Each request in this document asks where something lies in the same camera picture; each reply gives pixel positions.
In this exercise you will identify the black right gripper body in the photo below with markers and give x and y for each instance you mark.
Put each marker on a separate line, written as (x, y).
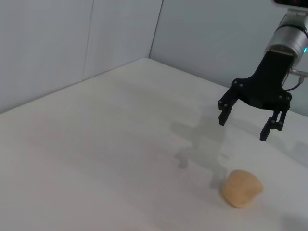
(272, 79)

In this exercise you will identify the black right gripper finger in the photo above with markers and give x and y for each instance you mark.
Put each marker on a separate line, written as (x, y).
(276, 120)
(228, 106)

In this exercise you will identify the tan bread roll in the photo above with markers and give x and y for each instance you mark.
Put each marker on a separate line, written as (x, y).
(240, 188)

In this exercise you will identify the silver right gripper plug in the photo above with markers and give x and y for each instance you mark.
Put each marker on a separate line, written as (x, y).
(299, 72)

